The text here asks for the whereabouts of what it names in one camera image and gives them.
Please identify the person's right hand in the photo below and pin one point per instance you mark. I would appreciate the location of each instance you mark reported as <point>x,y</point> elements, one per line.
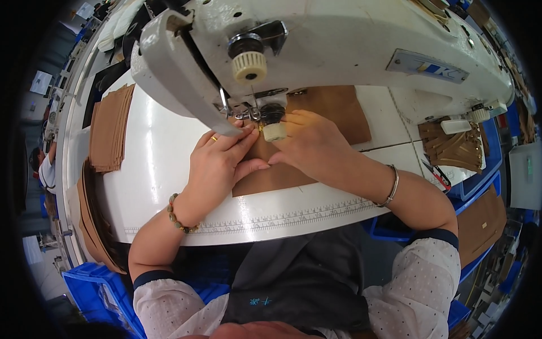
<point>317,148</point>

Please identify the person's left hand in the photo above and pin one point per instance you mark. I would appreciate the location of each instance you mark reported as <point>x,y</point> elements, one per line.
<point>211,169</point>

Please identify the large brown leather piece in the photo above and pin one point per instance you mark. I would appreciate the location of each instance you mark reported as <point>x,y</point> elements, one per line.
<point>338,114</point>

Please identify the silver bangle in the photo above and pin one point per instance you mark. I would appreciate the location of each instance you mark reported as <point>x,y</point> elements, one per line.
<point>393,188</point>

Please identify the stack of brown leather sheets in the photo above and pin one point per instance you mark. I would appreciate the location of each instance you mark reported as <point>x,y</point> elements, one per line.
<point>108,131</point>

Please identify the white industrial sewing machine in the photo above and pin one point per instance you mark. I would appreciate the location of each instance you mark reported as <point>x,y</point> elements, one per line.
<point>338,34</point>

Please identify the red black scissors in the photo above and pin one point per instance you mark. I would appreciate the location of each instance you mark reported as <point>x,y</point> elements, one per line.
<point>438,176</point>

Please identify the hanging brown leather panels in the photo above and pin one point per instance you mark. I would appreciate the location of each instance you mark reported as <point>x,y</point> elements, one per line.
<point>91,224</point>

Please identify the person's body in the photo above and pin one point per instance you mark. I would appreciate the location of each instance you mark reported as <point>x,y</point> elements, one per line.
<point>296,279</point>

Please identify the black mat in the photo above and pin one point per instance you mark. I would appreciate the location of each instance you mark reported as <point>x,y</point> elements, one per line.
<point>99,91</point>

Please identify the pile of brown leather strips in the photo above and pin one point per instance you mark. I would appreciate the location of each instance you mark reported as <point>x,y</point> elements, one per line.
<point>455,148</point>

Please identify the small white plastic box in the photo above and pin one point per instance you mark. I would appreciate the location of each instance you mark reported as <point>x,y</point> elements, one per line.
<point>455,126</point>

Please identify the row of work tables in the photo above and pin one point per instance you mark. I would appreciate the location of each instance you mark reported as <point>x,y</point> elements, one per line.
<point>63,84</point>

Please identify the blue plastic crate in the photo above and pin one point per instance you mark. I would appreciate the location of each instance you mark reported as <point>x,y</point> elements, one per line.
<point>91,292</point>

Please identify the stack of white fabric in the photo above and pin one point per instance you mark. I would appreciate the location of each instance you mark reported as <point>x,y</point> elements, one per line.
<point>116,25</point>

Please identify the brown leather pieces in bin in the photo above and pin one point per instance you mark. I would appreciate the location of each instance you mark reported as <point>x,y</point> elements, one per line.
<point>480,224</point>

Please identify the cluttered work bench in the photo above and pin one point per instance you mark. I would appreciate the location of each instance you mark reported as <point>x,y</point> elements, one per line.
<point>518,84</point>

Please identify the white control box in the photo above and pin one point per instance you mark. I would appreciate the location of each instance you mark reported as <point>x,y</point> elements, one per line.
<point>527,173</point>

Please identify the small blue crate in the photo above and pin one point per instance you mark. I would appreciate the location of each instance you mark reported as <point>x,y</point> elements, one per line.
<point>458,313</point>

